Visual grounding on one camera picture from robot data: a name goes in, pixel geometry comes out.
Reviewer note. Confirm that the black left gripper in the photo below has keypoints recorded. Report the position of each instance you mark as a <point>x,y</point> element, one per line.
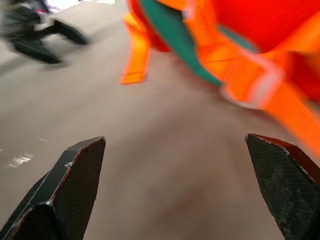
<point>20,21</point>

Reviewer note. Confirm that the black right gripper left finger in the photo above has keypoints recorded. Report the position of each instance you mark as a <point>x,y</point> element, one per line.
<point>67,190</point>

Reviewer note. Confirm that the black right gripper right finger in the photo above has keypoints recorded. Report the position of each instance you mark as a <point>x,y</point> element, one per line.
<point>285,185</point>

